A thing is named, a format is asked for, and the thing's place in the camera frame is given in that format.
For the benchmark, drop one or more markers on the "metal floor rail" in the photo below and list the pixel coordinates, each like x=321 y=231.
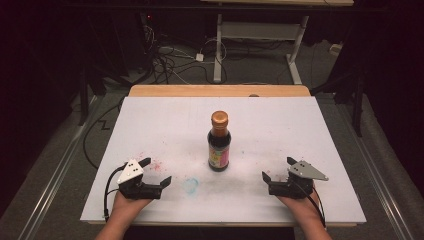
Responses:
x=56 y=173
x=376 y=173

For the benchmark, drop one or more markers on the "white power adapter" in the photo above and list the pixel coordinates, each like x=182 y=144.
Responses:
x=199 y=57

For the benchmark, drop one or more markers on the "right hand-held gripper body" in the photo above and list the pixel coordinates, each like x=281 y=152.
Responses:
x=296 y=188

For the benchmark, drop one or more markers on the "white board table cover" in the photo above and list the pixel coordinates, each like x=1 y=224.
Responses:
x=266 y=133

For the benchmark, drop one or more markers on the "person's left hand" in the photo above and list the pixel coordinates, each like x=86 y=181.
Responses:
x=126 y=206

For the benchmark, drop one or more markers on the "white metal desk frame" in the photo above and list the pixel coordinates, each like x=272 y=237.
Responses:
x=217 y=50

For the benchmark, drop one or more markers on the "black stand leg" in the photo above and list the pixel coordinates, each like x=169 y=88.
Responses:
x=358 y=110
x=83 y=100

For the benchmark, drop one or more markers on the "dark sauce bottle copper cap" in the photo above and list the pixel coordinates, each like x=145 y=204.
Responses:
x=219 y=146

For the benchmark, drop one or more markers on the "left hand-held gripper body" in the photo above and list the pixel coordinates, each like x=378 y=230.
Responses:
x=135 y=190

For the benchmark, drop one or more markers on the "person's right hand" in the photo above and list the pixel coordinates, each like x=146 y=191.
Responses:
x=305 y=208

